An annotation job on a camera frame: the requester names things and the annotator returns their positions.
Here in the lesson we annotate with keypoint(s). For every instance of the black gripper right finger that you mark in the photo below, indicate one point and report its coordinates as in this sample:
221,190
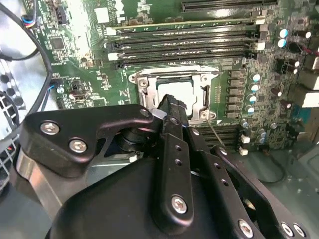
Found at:
224,194

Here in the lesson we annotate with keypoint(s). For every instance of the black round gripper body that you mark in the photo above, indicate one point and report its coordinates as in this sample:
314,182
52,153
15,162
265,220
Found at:
112,211

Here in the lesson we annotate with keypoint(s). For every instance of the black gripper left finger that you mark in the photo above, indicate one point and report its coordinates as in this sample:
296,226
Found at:
104,119

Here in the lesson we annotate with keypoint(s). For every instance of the metal socket cover frame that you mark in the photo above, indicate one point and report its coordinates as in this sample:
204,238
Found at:
152,93

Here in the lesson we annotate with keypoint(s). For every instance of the silver CPU plate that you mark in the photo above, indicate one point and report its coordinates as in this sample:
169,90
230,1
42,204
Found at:
179,89

